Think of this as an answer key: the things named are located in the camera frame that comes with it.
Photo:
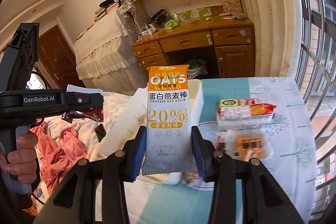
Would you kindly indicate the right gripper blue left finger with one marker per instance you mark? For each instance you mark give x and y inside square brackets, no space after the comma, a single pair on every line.
[122,166]

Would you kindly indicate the brown wooden door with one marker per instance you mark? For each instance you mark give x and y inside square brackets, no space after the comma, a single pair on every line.
[58,58]

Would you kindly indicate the blue white patterned tablecloth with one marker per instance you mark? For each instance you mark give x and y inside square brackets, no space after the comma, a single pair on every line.
[287,144]

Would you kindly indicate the orange oats protein bar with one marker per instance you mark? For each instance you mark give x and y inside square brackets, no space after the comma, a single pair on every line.
[168,137]

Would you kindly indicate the red white biscuit pack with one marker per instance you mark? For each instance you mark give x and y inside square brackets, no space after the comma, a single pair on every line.
[237,117]

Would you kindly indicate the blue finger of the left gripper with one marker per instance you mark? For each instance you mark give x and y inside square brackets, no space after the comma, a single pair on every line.
[80,101]

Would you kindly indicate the cream curtain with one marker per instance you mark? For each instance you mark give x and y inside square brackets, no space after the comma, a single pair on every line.
[278,30]

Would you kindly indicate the floral pink white blanket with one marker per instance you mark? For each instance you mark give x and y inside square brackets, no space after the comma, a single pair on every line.
[62,144]

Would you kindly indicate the brownie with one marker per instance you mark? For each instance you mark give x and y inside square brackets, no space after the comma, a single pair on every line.
[244,144]

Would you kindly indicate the lace covered cabinet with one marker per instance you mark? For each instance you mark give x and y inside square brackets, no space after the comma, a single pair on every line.
[105,59]

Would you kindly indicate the wooden desk with drawers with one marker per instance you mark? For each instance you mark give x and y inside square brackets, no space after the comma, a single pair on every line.
[226,45]

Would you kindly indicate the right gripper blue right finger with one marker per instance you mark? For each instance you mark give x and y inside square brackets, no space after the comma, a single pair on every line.
[217,167]

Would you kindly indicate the dark red snowflake snack bag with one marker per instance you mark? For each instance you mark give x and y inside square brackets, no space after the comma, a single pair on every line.
[92,113]

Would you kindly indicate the white plastic bag under desk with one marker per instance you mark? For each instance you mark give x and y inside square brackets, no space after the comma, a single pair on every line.
[196,67]

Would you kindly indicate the red white cookies pack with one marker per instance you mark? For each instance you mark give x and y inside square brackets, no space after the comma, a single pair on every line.
[249,101]

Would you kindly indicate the black phone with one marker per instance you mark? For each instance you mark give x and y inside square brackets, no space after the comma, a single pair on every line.
[100,132]

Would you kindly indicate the large Calleton bread bag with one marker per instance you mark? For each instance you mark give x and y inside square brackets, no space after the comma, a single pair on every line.
[189,179]

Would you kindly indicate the person's left hand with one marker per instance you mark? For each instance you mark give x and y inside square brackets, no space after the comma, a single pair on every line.
[22,162]

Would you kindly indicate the green small snack pack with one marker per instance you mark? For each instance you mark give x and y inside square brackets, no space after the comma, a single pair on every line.
[229,103]

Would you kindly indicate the metal window grille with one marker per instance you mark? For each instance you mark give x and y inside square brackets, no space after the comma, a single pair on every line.
[315,78]

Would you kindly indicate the green tissue pack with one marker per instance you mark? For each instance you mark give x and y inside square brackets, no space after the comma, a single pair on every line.
[171,24]

